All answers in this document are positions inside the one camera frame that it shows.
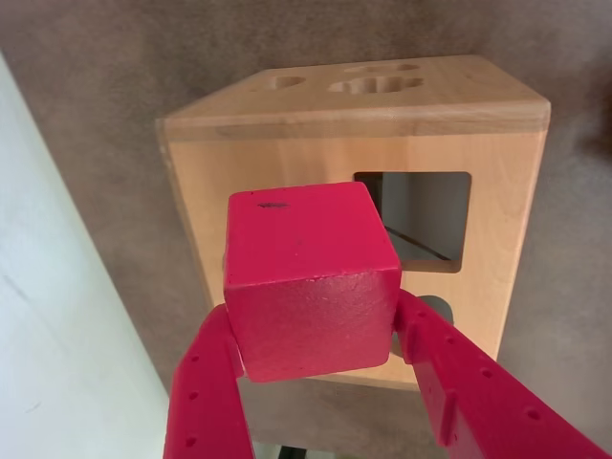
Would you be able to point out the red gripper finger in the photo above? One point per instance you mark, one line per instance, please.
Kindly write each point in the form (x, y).
(205, 406)
(487, 406)

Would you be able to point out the red wooden cube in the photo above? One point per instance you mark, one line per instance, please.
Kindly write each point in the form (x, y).
(311, 287)

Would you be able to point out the wooden shape sorter box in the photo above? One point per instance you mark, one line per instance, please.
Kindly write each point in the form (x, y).
(287, 158)

